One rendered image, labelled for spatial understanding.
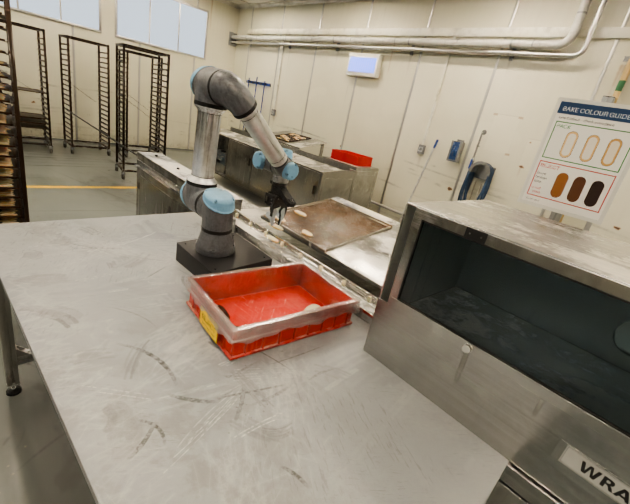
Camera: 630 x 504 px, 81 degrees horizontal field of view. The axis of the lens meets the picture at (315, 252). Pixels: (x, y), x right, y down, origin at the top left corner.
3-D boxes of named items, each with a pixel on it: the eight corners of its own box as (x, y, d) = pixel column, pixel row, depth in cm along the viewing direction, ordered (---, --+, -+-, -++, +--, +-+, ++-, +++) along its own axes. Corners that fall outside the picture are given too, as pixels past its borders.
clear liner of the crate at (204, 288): (181, 302, 119) (183, 275, 115) (300, 281, 150) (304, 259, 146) (227, 364, 96) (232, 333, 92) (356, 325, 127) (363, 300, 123)
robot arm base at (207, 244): (211, 261, 136) (213, 237, 132) (187, 245, 144) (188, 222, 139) (242, 251, 147) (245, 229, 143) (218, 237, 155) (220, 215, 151)
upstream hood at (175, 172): (136, 160, 285) (137, 149, 282) (160, 162, 297) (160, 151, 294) (213, 212, 204) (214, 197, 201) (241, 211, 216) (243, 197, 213)
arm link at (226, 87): (244, 65, 116) (305, 168, 154) (226, 61, 122) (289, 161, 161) (220, 91, 114) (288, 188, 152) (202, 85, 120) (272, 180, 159)
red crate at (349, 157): (329, 157, 537) (331, 148, 532) (345, 158, 562) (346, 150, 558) (356, 166, 506) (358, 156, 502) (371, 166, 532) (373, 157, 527)
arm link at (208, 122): (194, 220, 140) (211, 65, 119) (176, 206, 149) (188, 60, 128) (221, 218, 149) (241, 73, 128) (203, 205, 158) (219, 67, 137)
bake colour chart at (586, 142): (516, 201, 168) (559, 96, 151) (517, 201, 168) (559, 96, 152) (600, 225, 149) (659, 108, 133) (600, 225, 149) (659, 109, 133)
